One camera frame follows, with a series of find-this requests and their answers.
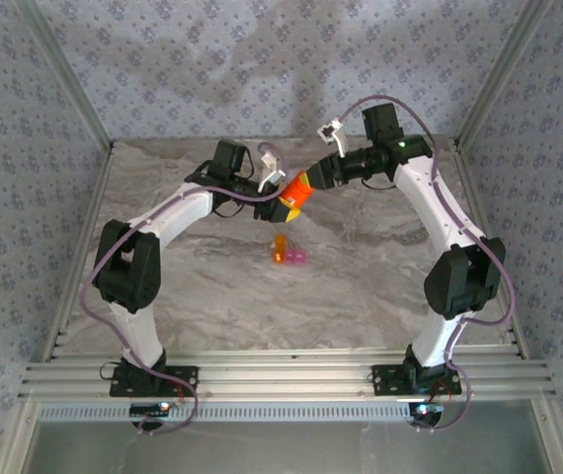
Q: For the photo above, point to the aluminium frame leg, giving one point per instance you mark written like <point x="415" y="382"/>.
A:
<point x="15" y="444"/>
<point x="560" y="444"/>

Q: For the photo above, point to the small controller board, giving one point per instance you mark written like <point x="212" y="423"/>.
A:
<point x="145" y="409"/>
<point x="432" y="410"/>

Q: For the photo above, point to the aluminium mounting rail beam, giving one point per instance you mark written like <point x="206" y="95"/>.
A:
<point x="286" y="380"/>

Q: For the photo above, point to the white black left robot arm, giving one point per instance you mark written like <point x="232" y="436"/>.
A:
<point x="128" y="271"/>

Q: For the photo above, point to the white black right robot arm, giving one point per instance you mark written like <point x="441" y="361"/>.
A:
<point x="459" y="281"/>

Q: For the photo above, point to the pink translucent pill box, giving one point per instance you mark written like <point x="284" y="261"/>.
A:
<point x="296" y="258"/>

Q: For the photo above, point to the aluminium side rail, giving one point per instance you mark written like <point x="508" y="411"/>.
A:
<point x="474" y="197"/>
<point x="93" y="197"/>

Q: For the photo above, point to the orange translucent pill box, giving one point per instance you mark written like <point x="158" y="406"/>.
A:
<point x="279" y="244"/>

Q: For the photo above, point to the aluminium frame post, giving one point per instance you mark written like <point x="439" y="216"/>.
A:
<point x="501" y="74"/>
<point x="66" y="74"/>

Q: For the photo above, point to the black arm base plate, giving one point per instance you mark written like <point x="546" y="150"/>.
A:
<point x="183" y="380"/>
<point x="385" y="380"/>

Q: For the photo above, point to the grey metal sheet panel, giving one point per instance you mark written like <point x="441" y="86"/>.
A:
<point x="286" y="449"/>

